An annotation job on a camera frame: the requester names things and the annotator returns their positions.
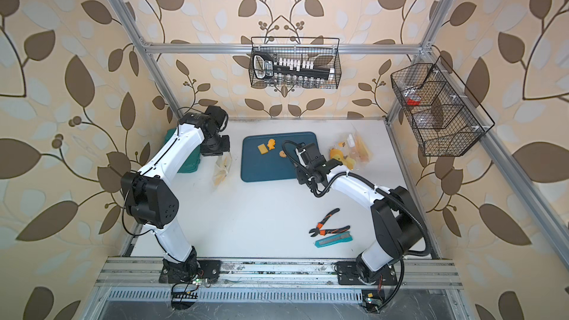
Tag red item in basket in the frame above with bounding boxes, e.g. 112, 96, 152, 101
405, 95, 422, 107

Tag clear resealable duck bag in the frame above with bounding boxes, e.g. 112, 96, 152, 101
339, 127, 373, 170

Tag teal utility knife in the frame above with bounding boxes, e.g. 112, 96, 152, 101
315, 232, 353, 248

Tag black wire basket back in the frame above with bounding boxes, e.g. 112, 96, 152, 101
248, 36, 342, 90

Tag black socket set holder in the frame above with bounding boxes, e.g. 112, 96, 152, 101
250, 52, 336, 80

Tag orange black pliers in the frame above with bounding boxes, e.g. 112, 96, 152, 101
308, 207, 351, 238

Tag black wire basket right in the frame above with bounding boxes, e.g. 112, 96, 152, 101
391, 56, 495, 157

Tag black wire basket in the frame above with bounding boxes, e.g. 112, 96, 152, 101
391, 56, 495, 157
248, 36, 342, 90

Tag dark blue tray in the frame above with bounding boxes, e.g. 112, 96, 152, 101
241, 132, 318, 182

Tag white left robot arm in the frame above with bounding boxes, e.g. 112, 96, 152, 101
121, 105, 231, 263

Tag black corrugated cable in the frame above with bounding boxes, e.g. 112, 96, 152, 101
281, 140, 432, 312

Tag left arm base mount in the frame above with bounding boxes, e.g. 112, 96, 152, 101
159, 248, 222, 311

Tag green plastic tool case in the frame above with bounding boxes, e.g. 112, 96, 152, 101
164, 128, 201, 174

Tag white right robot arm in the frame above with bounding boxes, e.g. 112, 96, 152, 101
283, 142, 433, 273

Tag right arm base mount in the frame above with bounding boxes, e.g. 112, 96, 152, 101
333, 257, 405, 313

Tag stack of duck bags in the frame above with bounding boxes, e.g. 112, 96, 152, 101
212, 152, 233, 187

